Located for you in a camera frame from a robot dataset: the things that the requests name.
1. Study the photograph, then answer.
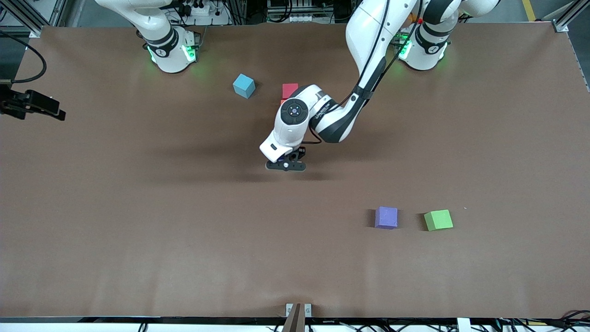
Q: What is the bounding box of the blue foam block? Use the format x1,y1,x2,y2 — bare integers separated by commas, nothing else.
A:
232,73,256,100

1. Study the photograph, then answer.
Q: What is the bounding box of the purple foam block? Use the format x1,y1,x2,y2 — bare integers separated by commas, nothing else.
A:
374,206,399,230

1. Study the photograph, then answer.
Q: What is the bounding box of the silver rack equipment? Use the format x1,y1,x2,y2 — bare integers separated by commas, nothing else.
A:
266,0,333,24

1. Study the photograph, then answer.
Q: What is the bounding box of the white power strip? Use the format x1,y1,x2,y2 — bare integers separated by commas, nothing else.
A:
177,0,212,17

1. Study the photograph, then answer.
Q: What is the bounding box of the green foam block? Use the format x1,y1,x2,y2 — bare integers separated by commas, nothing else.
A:
424,209,454,232

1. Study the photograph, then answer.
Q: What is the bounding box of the aluminium frame profile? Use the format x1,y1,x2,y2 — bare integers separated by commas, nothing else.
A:
0,0,70,38
552,0,590,33

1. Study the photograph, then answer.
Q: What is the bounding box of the small metal bracket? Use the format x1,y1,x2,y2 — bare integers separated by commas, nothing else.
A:
285,303,313,318

